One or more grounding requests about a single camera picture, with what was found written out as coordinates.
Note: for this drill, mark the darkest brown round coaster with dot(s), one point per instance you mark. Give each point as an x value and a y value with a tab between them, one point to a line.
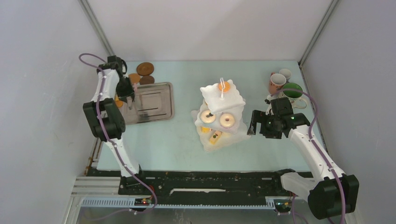
147	80

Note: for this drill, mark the white frosted donut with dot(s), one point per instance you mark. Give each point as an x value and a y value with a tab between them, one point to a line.
227	120

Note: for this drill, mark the small white cup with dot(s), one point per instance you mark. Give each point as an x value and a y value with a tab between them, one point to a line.
286	73

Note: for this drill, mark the pink mug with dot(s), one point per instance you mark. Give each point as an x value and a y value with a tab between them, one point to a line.
276	82

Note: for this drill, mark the metal serving tray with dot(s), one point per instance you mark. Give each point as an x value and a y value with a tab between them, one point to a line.
152	102

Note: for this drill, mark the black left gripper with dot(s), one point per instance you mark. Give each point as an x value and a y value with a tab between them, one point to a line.
129	92

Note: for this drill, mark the light brown round coaster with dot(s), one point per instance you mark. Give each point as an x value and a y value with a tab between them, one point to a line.
134	78

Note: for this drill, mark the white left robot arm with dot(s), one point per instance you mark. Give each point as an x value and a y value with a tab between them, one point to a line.
104	117

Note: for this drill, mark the yellow cake with berries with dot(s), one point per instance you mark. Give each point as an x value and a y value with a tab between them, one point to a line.
215	137

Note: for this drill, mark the small orange round cookie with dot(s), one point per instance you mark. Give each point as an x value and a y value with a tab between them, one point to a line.
224	86

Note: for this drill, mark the white three-tier cake stand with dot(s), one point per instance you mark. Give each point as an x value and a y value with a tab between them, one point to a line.
219	102

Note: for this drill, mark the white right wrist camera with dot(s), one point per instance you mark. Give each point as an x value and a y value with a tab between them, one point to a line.
268	102

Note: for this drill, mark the green-inside floral mug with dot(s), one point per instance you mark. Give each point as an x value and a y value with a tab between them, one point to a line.
293	92

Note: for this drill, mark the white chocolate-hole donut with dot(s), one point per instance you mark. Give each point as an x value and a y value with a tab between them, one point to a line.
207	117

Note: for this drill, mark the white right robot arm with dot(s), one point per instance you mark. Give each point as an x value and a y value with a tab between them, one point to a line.
332	192

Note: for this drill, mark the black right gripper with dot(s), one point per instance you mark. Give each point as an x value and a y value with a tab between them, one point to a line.
258	116

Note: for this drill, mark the yellow swirl roll cake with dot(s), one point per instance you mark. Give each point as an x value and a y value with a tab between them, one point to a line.
205	129

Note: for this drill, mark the dark brown round coaster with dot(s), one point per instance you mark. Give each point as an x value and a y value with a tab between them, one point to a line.
145	69

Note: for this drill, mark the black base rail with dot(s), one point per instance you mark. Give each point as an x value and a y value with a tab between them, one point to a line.
205	188

